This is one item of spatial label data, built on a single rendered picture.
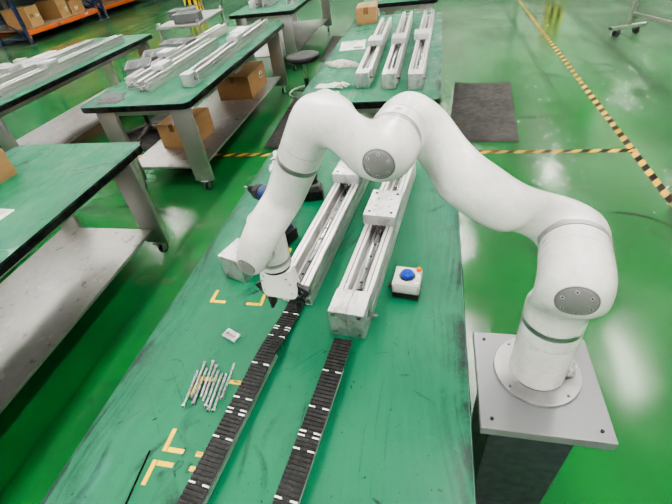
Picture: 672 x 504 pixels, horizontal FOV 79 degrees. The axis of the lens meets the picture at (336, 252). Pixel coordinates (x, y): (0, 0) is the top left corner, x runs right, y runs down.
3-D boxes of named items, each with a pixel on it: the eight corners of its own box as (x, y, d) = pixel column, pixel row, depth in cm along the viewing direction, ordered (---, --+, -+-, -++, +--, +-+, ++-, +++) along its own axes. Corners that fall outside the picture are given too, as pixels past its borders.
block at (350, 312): (373, 340, 112) (372, 318, 106) (331, 333, 115) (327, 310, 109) (381, 316, 118) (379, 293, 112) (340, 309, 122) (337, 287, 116)
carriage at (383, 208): (395, 233, 138) (395, 217, 133) (364, 230, 141) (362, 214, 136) (403, 206, 149) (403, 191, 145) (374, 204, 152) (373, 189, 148)
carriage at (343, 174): (360, 190, 161) (358, 175, 157) (333, 188, 164) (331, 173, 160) (369, 170, 172) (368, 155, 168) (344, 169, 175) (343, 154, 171)
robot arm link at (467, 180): (574, 308, 75) (571, 252, 86) (635, 275, 66) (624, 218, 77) (349, 155, 72) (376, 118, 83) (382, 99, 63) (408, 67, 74)
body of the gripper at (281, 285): (252, 269, 106) (261, 298, 114) (287, 274, 103) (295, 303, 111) (264, 250, 112) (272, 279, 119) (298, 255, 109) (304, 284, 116)
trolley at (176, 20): (220, 97, 529) (194, 9, 464) (180, 100, 537) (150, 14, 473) (241, 72, 607) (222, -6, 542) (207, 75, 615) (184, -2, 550)
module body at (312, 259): (312, 305, 124) (308, 285, 119) (283, 300, 127) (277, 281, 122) (372, 174, 181) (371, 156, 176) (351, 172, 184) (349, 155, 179)
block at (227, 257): (251, 285, 134) (244, 264, 128) (225, 276, 139) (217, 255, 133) (269, 266, 140) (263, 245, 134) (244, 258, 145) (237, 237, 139)
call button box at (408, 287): (418, 301, 121) (418, 286, 117) (386, 296, 124) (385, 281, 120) (422, 282, 127) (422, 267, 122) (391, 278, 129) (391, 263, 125)
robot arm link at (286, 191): (292, 200, 75) (258, 286, 97) (326, 159, 86) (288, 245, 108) (251, 175, 75) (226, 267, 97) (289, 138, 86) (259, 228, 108)
